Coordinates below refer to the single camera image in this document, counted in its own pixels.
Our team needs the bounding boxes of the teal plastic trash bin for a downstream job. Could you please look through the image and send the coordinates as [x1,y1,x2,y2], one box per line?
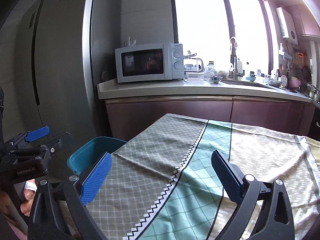
[67,137,127,175]

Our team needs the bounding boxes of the dark purple kitchen cabinets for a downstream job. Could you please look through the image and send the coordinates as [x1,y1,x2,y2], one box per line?
[105,96,316,141]

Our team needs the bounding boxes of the kitchen faucet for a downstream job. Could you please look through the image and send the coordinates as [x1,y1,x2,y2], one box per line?
[230,36,244,80]

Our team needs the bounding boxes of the left hand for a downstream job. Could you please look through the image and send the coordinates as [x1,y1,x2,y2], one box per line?
[0,178,39,217]

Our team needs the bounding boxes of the patterned tablecloth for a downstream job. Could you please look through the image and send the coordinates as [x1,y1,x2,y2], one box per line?
[86,114,319,239]

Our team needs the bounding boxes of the silver refrigerator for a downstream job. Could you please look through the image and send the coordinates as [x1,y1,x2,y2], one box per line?
[1,0,121,163]

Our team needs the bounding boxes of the small patterned bowl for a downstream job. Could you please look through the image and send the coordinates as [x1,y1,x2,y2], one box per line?
[208,76,223,84]

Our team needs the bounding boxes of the pink bowl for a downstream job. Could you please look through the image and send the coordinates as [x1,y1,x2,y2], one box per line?
[288,77,302,89]

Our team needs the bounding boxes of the glass electric kettle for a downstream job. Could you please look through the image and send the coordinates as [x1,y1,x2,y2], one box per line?
[183,50,204,73]

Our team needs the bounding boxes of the black frying pan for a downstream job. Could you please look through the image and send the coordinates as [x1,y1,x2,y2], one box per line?
[302,65,312,83]

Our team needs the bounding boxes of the white microwave oven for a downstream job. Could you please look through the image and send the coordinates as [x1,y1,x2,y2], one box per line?
[115,43,184,83]

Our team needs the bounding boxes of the white water heater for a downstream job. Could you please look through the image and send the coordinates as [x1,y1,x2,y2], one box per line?
[276,7,298,44]

